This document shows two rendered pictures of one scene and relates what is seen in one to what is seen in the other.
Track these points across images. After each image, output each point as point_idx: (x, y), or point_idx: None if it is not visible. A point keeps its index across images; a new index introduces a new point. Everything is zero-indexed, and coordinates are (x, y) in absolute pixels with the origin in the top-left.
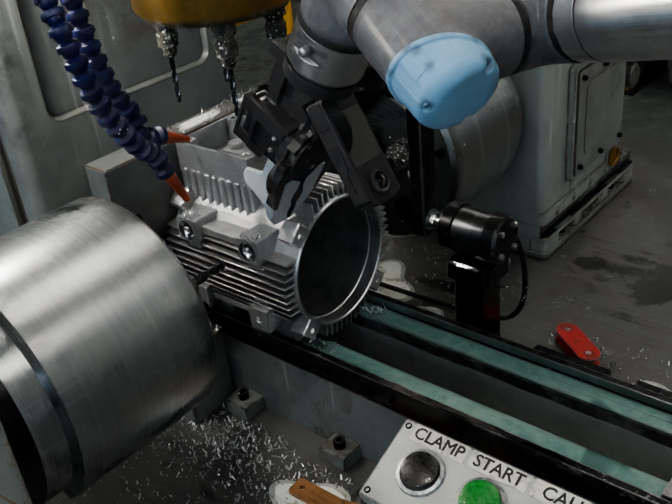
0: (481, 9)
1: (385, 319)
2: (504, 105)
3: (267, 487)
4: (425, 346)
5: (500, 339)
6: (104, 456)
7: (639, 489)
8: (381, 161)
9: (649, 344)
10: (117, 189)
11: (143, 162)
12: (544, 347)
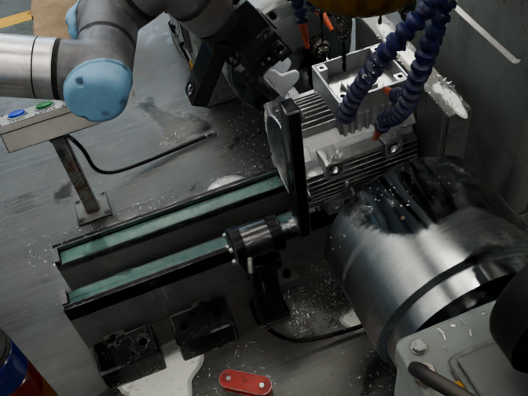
0: (84, 13)
1: (282, 218)
2: (373, 306)
3: None
4: None
5: (207, 255)
6: None
7: (67, 243)
8: (196, 86)
9: None
10: (357, 27)
11: (368, 32)
12: (226, 324)
